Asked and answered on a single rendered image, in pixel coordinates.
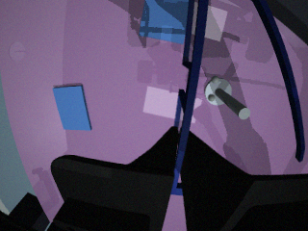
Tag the navy glasses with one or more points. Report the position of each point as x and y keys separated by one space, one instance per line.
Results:
x=193 y=49

